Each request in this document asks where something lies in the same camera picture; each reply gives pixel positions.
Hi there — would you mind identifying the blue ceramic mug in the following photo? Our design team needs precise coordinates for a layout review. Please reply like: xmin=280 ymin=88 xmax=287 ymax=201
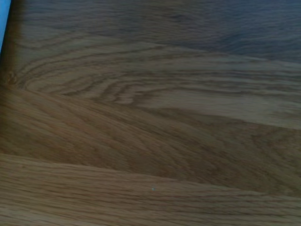
xmin=0 ymin=0 xmax=12 ymax=56

